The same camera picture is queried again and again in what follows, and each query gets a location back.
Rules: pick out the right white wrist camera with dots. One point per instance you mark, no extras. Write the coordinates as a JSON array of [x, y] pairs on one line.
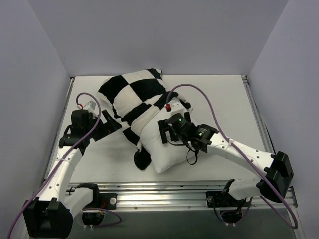
[[175, 107]]

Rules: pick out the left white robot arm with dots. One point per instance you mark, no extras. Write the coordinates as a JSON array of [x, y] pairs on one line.
[[52, 211]]

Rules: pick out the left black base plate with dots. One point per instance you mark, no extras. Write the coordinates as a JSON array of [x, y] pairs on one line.
[[107, 201]]

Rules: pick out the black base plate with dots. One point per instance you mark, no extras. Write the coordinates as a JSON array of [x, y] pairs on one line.
[[107, 201], [223, 200]]

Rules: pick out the white pillow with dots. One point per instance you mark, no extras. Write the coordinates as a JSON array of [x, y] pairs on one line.
[[163, 156]]

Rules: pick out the black white checkered pillowcase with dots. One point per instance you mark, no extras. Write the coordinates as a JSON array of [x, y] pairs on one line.
[[135, 99]]

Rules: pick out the aluminium front frame rail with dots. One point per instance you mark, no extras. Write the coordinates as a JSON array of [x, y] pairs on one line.
[[160, 196]]

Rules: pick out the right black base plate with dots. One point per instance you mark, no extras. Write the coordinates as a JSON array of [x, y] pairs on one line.
[[223, 200]]

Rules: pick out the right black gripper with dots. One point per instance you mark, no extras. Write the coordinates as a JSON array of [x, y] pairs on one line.
[[165, 130]]

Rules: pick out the right aluminium side rail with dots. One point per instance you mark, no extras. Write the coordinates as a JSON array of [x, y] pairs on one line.
[[268, 147]]

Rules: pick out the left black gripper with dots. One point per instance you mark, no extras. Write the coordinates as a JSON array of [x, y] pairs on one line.
[[100, 125]]

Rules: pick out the aluminium side rail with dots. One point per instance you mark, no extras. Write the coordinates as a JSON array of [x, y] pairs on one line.
[[268, 147], [51, 160]]

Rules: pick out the left aluminium side rail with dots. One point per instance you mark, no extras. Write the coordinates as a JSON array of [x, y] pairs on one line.
[[51, 160]]

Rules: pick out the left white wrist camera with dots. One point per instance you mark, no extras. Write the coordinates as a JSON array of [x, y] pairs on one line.
[[89, 106]]

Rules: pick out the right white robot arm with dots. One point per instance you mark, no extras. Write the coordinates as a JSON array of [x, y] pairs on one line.
[[274, 171]]

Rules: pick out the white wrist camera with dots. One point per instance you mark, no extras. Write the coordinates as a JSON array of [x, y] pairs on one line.
[[89, 106], [175, 107]]

